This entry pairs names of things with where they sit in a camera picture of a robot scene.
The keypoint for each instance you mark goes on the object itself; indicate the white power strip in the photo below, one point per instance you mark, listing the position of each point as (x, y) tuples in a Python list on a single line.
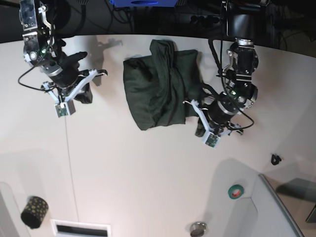
[(204, 19)]

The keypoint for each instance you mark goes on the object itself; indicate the black gold dotted cup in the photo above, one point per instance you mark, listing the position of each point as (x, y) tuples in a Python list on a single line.
[(34, 212)]

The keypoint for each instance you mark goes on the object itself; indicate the dark green t-shirt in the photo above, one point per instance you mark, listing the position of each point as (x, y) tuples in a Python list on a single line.
[(158, 87)]

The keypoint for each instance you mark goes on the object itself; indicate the blue box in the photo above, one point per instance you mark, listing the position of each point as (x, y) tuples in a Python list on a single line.
[(139, 3)]

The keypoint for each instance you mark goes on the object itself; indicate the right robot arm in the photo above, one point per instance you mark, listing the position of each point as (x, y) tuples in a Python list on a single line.
[(43, 48)]

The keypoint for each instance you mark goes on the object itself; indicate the round metal tin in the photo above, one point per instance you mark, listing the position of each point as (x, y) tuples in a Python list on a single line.
[(197, 229)]

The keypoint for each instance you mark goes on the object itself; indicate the green tape roll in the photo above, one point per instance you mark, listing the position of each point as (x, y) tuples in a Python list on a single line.
[(235, 191)]

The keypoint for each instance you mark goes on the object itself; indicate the white slotted tray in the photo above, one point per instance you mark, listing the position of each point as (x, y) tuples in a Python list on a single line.
[(62, 228)]

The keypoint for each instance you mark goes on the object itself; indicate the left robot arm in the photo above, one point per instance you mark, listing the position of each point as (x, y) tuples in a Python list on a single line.
[(243, 21)]

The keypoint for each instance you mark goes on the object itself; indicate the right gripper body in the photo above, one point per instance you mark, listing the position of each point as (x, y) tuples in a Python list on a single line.
[(63, 70)]

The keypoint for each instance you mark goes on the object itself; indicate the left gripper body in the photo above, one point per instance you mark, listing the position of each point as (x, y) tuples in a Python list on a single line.
[(220, 111)]

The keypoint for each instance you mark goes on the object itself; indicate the small black clip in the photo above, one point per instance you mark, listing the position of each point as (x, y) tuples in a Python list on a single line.
[(275, 159)]

